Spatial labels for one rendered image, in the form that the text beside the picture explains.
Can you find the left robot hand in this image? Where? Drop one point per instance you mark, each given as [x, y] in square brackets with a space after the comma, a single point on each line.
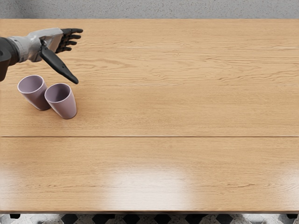
[35, 43]

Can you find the lilac cup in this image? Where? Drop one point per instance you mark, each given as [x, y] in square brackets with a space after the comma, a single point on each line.
[61, 100]
[32, 92]

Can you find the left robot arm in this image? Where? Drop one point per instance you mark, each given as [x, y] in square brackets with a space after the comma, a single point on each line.
[5, 56]

